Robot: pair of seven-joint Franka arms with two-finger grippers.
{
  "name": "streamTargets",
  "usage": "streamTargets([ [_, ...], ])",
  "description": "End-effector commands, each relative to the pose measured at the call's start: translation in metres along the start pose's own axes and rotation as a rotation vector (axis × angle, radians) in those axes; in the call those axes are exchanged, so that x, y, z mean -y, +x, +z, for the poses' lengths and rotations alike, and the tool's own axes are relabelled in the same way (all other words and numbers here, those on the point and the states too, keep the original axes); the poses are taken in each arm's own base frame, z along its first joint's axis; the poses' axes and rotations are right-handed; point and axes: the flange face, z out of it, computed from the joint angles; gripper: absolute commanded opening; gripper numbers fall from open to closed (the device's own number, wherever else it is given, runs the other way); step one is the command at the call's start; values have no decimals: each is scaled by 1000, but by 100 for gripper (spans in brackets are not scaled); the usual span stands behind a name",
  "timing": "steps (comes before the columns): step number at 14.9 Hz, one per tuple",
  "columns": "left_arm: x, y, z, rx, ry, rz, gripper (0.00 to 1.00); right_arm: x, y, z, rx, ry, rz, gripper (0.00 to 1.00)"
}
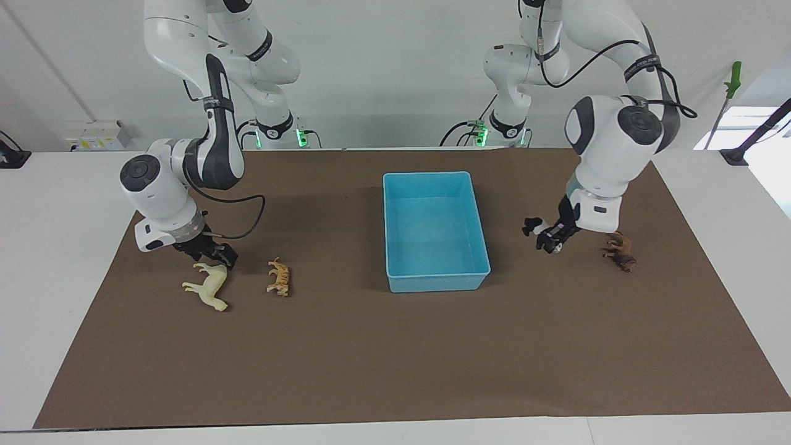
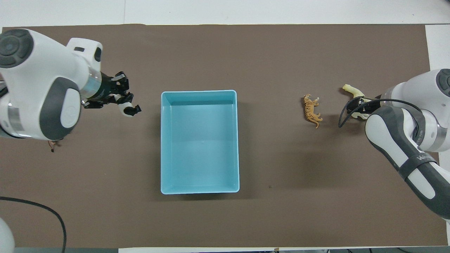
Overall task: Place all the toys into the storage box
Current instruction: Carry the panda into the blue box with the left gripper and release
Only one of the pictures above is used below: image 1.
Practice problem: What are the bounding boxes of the black and white panda toy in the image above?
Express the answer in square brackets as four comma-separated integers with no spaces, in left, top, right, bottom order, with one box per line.
[522,216,567,255]

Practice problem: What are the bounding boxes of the cream horse toy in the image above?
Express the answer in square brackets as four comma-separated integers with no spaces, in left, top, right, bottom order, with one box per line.
[182,263,229,312]

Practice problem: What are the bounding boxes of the orange striped tiger toy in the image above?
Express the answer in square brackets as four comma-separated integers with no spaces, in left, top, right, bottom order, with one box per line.
[266,257,291,297]

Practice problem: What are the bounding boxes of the brown lion toy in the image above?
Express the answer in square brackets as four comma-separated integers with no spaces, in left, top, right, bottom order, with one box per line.
[602,231,638,273]

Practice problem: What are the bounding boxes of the light blue plastic storage box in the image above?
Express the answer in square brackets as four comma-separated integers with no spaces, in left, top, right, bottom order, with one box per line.
[383,171,492,294]

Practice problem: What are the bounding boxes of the brown paper table mat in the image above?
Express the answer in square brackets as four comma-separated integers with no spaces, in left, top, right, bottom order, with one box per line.
[33,147,791,430]

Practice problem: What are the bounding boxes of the black clamp stand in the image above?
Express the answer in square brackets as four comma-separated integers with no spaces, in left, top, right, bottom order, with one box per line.
[720,98,791,166]

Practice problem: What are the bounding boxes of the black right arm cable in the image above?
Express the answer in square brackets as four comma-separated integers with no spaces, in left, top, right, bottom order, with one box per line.
[182,79,266,241]

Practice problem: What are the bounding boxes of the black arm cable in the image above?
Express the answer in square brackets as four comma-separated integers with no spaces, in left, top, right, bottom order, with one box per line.
[535,0,699,119]
[182,79,266,241]

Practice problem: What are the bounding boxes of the black right arm base cables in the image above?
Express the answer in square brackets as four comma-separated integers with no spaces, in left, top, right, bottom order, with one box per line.
[235,117,323,150]

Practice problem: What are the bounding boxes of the black arm base cables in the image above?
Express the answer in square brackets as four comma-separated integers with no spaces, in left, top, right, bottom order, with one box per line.
[235,117,323,150]
[439,93,533,148]

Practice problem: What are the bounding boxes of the black left arm base cables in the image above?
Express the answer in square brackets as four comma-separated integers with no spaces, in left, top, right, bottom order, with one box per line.
[439,93,533,148]

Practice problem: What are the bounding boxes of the white wall socket box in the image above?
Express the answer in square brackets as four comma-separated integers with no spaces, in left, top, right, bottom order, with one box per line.
[64,120,134,153]

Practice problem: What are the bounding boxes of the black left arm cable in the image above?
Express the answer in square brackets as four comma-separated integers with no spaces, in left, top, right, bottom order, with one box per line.
[535,0,699,119]

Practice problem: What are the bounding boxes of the black desk mount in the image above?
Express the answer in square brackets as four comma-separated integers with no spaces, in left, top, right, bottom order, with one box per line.
[0,131,32,169]

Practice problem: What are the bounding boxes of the green handled tool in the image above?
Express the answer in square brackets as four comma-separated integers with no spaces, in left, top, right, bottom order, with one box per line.
[707,61,743,149]

